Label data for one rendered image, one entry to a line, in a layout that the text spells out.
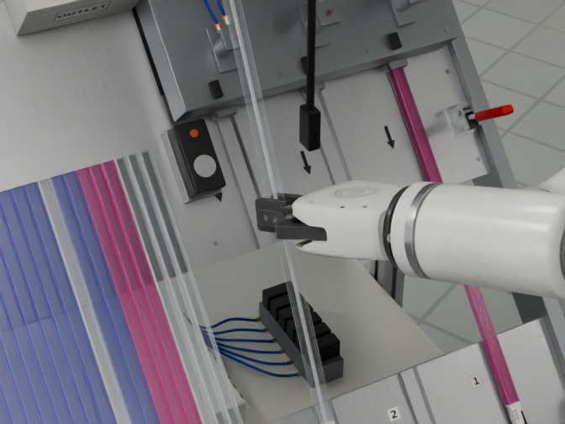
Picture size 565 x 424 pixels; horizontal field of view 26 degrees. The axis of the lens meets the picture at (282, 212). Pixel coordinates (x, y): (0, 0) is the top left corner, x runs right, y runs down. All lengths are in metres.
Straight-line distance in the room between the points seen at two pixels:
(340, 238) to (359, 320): 0.74
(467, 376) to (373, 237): 0.41
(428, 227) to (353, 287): 0.84
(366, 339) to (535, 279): 0.81
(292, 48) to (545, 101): 2.25
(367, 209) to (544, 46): 2.79
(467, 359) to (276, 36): 0.43
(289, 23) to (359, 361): 0.58
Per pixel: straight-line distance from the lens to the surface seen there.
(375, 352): 1.75
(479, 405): 1.43
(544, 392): 1.47
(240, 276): 1.87
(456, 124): 1.45
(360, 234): 1.05
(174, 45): 1.29
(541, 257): 0.96
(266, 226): 1.17
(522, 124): 3.42
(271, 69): 1.32
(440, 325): 2.73
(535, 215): 0.97
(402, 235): 1.03
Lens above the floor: 1.82
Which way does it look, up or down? 37 degrees down
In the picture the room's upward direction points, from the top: straight up
